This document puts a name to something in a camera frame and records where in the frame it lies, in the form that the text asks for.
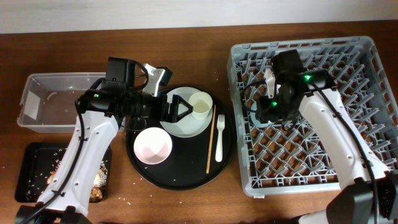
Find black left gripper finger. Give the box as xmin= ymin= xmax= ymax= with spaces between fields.
xmin=177 ymin=108 xmax=193 ymax=122
xmin=177 ymin=95 xmax=193 ymax=109

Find grey round plate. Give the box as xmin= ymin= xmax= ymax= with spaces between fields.
xmin=160 ymin=86 xmax=213 ymax=138

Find cream white cup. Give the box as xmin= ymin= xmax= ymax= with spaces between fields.
xmin=188 ymin=91 xmax=213 ymax=120

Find wooden chopstick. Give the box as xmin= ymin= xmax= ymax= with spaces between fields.
xmin=206 ymin=105 xmax=216 ymax=174

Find pink bowl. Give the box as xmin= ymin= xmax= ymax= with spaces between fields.
xmin=133 ymin=128 xmax=173 ymax=165

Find white plastic fork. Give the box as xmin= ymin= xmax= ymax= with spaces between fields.
xmin=215 ymin=114 xmax=225 ymax=162

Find rice and peanut shells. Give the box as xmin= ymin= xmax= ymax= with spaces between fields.
xmin=21 ymin=148 xmax=112 ymax=203

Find light blue cup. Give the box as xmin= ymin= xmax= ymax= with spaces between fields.
xmin=249 ymin=112 xmax=272 ymax=128

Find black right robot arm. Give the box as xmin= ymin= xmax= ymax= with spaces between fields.
xmin=255 ymin=50 xmax=397 ymax=224

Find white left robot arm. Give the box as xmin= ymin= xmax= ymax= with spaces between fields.
xmin=14 ymin=57 xmax=193 ymax=223

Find grey dishwasher rack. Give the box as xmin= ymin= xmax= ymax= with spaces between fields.
xmin=226 ymin=36 xmax=397 ymax=198

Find clear plastic waste bin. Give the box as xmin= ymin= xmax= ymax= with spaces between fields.
xmin=17 ymin=72 xmax=105 ymax=133

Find round black serving tray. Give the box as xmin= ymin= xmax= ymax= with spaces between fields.
xmin=126 ymin=95 xmax=236 ymax=190

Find black rectangular tray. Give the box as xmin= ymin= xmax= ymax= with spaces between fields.
xmin=14 ymin=142 xmax=112 ymax=203

